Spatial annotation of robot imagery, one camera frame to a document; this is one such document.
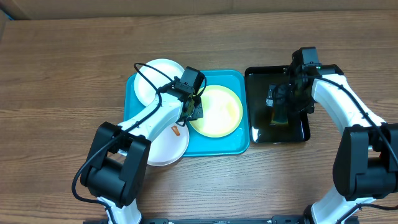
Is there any green yellow sponge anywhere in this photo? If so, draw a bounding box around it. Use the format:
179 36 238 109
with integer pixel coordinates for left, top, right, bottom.
270 104 289 126

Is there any light green plate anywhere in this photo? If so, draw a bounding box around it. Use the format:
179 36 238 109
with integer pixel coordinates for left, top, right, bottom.
190 85 243 138

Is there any white plate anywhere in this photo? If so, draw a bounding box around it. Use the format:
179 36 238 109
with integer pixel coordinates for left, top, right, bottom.
128 121 190 167
134 58 186 107

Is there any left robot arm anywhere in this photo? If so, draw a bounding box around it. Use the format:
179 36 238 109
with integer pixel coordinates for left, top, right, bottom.
72 67 207 223

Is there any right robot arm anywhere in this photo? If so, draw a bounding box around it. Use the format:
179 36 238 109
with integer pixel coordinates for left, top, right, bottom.
267 47 397 223

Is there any black water tray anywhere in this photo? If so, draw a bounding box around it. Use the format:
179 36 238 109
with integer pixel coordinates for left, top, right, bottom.
244 65 310 144

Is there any teal plastic serving tray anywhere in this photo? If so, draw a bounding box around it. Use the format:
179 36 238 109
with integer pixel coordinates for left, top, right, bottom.
123 69 251 157

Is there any orange food scrap lower plate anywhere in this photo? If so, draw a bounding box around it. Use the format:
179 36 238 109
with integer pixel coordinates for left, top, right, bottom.
171 126 180 136

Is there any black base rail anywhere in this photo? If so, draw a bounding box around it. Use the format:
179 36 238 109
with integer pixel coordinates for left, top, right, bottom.
82 215 360 224

